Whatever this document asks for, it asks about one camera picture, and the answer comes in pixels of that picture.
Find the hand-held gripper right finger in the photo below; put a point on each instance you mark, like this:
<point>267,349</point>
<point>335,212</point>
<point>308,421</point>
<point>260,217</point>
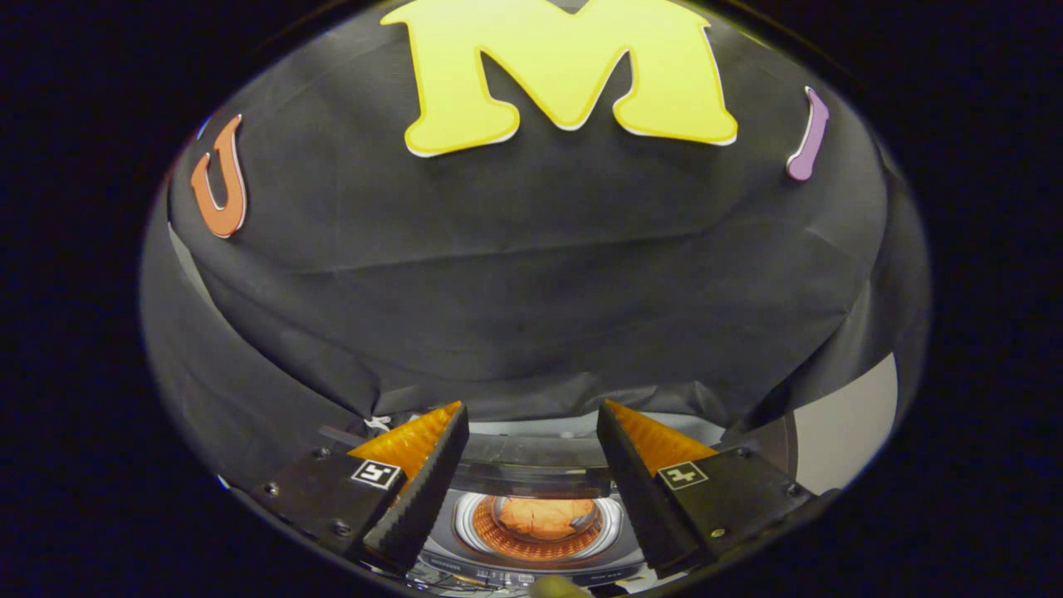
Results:
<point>639,490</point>

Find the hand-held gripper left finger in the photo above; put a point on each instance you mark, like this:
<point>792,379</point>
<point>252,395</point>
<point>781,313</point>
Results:
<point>428,498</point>

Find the orange polo shirt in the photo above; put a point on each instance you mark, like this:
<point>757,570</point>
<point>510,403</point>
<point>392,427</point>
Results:
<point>540,517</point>

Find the grey washing machine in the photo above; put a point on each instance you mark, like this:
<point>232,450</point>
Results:
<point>540,573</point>

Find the grey cabinet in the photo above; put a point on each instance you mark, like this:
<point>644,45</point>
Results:
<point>847,423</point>

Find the black backdrop cloth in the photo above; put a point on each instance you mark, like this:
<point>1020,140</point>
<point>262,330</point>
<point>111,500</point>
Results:
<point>540,266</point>

